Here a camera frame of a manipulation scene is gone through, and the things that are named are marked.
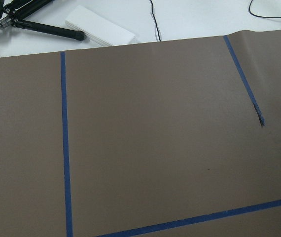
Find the white paper stack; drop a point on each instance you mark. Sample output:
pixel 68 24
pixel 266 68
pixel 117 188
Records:
pixel 99 29

